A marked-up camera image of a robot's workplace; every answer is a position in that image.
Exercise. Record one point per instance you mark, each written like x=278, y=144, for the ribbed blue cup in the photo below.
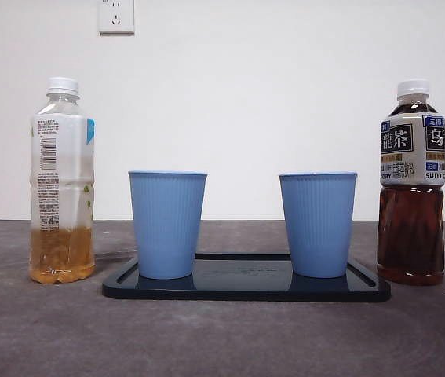
x=318, y=224
x=166, y=224

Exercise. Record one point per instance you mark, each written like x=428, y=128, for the white wall socket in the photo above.
x=116, y=17

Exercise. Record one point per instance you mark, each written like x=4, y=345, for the dark teal tray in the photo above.
x=241, y=288

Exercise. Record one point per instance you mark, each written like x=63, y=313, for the pale tea bottle white label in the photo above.
x=61, y=157

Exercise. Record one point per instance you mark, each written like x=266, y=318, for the dark oolong tea bottle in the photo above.
x=410, y=235

